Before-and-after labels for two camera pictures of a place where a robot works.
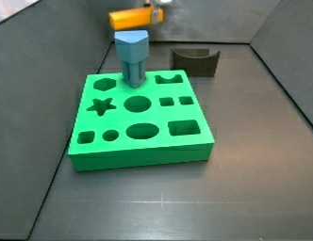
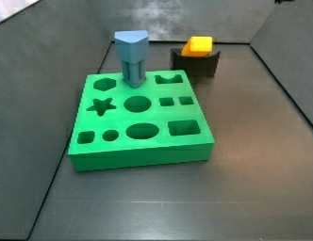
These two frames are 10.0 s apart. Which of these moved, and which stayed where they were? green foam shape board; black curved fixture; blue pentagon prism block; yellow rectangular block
Moved: yellow rectangular block
Stayed: green foam shape board; blue pentagon prism block; black curved fixture
